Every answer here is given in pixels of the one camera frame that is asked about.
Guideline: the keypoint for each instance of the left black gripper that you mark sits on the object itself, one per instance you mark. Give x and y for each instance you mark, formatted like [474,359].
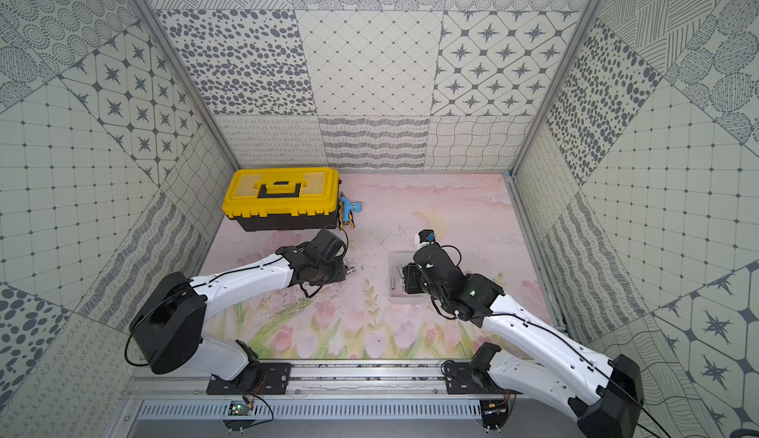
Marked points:
[335,269]

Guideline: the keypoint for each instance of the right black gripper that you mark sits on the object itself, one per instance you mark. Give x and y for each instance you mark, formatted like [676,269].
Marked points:
[411,272]

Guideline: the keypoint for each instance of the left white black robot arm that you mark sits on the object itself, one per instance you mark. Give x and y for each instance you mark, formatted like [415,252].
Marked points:
[167,332]

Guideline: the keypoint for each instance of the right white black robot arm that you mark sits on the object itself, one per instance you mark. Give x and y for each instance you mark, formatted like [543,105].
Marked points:
[603,395]

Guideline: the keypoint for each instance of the clear plastic storage box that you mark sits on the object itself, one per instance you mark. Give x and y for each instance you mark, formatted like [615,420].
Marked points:
[397,295]

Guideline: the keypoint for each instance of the blue yellow hand tool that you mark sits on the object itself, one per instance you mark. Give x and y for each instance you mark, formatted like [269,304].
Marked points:
[348,210]

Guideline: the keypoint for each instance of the yellow black toolbox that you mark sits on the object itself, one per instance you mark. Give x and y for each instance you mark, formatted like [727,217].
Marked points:
[294,198]

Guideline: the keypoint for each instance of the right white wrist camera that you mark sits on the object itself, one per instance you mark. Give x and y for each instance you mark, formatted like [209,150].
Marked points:
[425,237]

